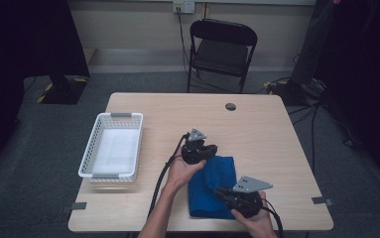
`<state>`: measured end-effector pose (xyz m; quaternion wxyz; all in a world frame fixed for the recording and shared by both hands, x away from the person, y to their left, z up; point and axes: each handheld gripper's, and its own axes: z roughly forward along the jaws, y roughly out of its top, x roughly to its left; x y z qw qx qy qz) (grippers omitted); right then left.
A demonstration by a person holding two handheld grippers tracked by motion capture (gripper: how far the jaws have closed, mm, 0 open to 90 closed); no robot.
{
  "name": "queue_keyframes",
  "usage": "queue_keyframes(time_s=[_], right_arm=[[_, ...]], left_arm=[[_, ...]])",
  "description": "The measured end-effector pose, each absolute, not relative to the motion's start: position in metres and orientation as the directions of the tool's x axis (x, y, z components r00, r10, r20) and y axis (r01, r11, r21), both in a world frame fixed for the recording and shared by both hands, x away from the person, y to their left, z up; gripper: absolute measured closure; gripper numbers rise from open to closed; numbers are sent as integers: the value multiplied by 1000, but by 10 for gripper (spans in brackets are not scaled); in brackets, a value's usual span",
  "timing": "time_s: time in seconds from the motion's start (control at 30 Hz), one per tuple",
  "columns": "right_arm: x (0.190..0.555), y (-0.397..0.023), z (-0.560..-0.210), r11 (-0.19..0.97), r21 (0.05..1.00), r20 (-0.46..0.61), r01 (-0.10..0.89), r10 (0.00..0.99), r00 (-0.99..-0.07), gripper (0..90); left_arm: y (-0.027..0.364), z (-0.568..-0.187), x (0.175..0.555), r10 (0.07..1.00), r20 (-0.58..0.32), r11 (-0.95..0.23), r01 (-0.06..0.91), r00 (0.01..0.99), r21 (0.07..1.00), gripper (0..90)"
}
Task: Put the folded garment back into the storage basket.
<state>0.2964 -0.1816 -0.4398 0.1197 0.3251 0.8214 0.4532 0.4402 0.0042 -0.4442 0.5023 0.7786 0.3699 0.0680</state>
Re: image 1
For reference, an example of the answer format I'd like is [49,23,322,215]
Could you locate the blue t-shirt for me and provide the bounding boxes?
[187,155,238,220]

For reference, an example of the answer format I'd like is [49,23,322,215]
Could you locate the white wall socket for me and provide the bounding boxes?
[173,0,195,15]

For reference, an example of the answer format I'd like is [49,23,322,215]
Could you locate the black floor cables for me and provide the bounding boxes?
[286,98,365,176]

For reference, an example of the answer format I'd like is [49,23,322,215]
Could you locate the person's right hand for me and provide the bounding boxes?
[230,190,275,237]

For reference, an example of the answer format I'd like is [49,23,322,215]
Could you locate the hand-held gripper cable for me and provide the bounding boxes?
[262,197,285,238]
[146,132,191,220]

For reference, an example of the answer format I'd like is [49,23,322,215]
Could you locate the white plastic basket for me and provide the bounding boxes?
[77,112,145,183]

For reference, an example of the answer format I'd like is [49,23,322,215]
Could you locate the dark curtain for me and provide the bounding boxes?
[313,0,380,196]

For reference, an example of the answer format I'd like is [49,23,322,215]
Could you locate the black folding chair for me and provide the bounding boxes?
[186,18,259,94]

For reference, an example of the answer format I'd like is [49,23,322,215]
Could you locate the grey tape strip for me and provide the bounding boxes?
[62,201,88,214]
[311,195,334,206]

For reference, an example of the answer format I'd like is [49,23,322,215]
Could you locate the right hand-held gripper cable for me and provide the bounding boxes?
[262,197,285,238]

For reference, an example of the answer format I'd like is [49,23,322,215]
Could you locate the person's left hand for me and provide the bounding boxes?
[165,146,208,193]

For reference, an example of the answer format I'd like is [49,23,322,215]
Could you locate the black curtain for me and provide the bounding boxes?
[0,0,91,177]

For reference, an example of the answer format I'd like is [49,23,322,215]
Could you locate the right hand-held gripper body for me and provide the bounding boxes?
[225,176,274,219]

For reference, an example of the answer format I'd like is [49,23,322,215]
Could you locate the black yellow-striped stand base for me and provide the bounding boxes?
[36,74,90,106]

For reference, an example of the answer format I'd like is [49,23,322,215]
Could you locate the left hand-held gripper cable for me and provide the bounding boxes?
[146,132,191,220]

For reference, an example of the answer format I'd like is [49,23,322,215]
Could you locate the grey stand cover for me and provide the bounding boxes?
[290,0,336,85]

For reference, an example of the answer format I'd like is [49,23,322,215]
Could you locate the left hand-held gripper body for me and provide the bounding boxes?
[181,127,212,166]

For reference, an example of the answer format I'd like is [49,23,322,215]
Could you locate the black floor stand base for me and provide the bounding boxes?
[264,76,327,107]

